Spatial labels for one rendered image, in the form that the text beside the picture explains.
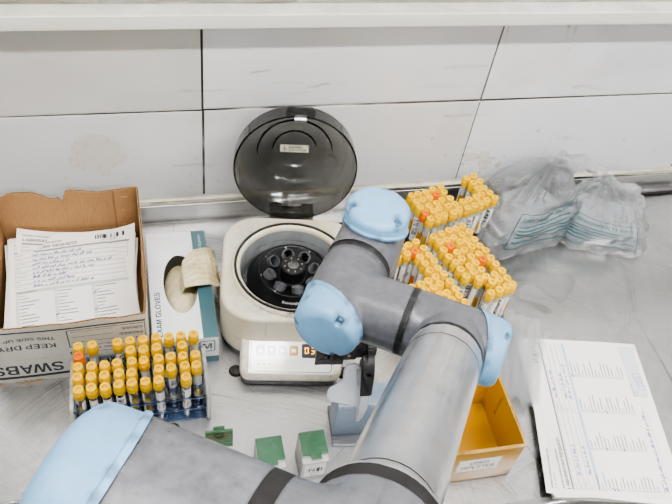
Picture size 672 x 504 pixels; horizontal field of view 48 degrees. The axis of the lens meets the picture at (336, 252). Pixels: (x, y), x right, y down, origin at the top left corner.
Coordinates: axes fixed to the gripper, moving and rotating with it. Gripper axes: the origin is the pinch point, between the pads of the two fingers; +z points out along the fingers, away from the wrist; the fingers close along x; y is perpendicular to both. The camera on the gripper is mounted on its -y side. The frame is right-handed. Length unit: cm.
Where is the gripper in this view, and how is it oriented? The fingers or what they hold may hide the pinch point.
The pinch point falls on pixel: (354, 375)
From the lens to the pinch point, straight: 112.0
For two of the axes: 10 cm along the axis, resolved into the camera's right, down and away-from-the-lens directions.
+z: -1.2, 6.7, 7.4
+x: 1.3, 7.4, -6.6
